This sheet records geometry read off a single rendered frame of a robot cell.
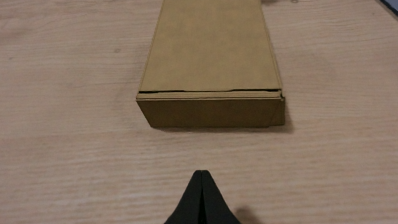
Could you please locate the brown cardboard box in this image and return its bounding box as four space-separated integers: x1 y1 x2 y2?
136 0 285 128

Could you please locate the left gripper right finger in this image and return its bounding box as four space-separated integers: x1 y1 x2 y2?
201 170 241 224

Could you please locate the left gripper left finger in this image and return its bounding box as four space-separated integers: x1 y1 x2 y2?
163 170 202 224

